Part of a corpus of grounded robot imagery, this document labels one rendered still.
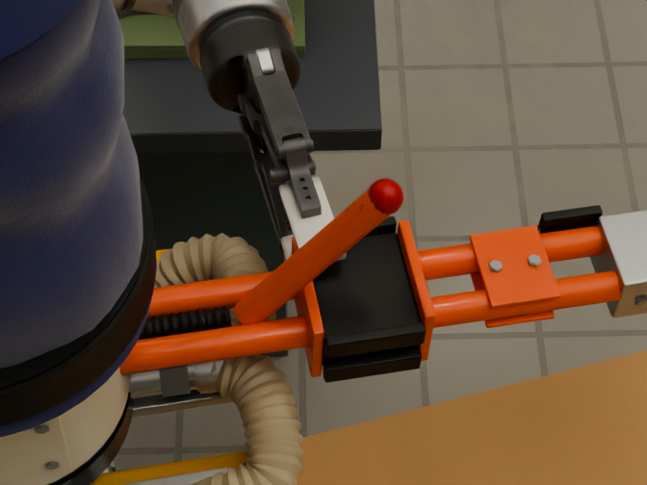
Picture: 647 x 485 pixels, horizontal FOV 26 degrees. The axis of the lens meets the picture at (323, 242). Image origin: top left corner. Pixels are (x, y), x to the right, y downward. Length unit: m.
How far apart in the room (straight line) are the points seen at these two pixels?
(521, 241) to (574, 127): 1.66
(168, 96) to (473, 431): 0.54
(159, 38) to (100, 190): 0.97
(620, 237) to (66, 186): 0.46
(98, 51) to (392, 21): 2.11
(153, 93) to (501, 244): 0.78
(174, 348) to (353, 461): 0.73
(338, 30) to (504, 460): 0.56
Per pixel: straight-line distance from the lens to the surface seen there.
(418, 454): 1.66
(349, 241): 0.90
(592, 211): 1.03
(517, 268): 0.99
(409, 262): 0.97
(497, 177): 2.57
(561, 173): 2.59
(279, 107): 1.00
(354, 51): 1.73
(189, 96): 1.69
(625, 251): 1.01
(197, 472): 1.03
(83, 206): 0.75
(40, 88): 0.65
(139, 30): 1.73
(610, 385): 1.73
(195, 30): 1.10
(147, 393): 1.01
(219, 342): 0.95
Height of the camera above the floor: 2.03
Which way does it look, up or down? 56 degrees down
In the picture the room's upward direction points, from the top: straight up
